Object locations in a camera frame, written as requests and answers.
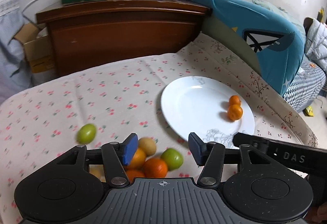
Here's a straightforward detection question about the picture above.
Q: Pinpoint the cardboard box on floor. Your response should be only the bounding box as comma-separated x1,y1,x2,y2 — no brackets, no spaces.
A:
14,23,55,73

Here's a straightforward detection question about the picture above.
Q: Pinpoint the cherry print tablecloth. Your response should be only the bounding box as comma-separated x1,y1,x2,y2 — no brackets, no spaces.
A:
1,34,318,223

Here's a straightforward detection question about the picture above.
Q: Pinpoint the white floral plate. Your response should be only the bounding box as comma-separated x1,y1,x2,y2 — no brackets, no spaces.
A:
161,76,255,148

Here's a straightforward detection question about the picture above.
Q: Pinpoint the lone green plum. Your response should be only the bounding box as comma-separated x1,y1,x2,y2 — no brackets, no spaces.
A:
76,123,96,144

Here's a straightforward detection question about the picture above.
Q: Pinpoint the blue gray hanging cloth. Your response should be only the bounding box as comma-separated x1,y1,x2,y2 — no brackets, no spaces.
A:
1,9,33,102

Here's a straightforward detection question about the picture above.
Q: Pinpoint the blue patterned pillow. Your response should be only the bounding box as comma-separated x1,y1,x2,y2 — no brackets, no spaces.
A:
192,0,304,96

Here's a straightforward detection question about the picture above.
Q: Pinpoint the brown longan three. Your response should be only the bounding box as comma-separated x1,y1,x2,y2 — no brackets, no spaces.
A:
89,166,103,180

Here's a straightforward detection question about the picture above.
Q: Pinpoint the orange tangerine one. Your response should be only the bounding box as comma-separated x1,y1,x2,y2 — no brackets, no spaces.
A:
229,95,241,106

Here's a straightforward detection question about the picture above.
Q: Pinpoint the checkered sofa cover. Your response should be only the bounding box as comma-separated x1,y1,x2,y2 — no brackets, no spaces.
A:
283,55,326,112

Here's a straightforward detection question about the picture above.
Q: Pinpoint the brown wooden cabinet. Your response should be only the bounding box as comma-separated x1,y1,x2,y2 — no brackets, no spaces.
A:
36,0,211,76

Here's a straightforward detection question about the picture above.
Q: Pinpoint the orange tangerine six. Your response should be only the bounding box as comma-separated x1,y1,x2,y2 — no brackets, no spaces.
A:
142,158,168,178

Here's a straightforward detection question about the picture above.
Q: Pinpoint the orange tangerine three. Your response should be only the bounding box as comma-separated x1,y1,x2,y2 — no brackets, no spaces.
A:
125,169,145,183

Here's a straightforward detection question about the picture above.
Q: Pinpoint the orange tangerine two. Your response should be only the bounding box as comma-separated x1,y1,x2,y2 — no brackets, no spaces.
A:
227,104,243,121

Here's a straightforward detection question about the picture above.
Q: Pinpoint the orange tangerine seven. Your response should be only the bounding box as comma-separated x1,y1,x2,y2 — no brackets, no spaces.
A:
126,148,147,170

